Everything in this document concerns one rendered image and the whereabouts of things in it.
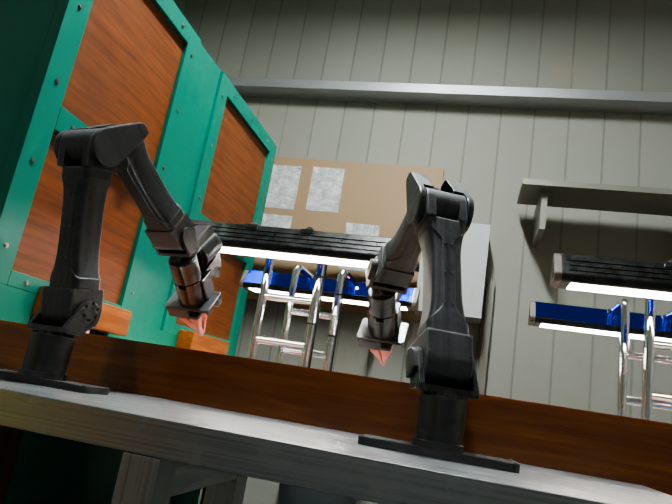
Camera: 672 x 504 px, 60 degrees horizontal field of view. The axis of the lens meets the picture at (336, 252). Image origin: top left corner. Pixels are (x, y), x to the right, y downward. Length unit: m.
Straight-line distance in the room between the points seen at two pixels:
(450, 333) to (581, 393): 2.66
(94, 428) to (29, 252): 0.83
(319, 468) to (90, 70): 1.25
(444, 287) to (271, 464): 0.36
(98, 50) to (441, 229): 1.08
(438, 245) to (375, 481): 0.40
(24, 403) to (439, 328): 0.52
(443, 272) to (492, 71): 3.21
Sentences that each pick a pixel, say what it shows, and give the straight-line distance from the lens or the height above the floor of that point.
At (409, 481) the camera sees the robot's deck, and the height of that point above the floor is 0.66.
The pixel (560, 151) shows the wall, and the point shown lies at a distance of 3.78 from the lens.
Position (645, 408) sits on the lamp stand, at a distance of 1.53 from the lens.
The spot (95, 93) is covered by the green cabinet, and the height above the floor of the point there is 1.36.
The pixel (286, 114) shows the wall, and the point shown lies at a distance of 4.05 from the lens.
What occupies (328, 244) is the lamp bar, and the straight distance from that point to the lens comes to 1.40.
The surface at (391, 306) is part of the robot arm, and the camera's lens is 1.19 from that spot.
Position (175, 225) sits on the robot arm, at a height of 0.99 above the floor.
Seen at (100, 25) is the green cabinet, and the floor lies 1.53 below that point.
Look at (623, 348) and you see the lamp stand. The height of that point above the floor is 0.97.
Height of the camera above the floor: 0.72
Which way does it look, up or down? 14 degrees up
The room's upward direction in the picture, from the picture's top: 9 degrees clockwise
